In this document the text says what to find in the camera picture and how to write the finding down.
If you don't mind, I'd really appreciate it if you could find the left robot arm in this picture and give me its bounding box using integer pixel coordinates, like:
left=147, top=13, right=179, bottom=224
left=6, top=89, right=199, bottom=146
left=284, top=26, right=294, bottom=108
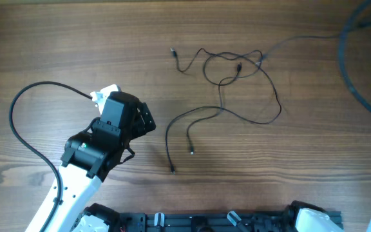
left=27, top=90, right=156, bottom=231

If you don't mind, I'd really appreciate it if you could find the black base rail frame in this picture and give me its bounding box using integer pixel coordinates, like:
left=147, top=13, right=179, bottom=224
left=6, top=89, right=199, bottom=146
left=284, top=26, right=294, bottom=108
left=120, top=211, right=292, bottom=232

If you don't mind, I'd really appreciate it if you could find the left camera black cable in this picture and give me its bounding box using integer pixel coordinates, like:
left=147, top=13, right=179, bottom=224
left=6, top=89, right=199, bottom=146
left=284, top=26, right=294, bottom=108
left=8, top=81, right=93, bottom=232

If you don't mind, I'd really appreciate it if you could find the camera black cable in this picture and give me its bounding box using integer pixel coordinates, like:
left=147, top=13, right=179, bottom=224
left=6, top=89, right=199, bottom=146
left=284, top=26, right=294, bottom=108
left=8, top=81, right=93, bottom=232
left=338, top=0, right=371, bottom=130

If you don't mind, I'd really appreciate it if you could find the right camera black cable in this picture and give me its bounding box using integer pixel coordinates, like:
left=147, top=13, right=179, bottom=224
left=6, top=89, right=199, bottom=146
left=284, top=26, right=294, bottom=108
left=338, top=0, right=371, bottom=130

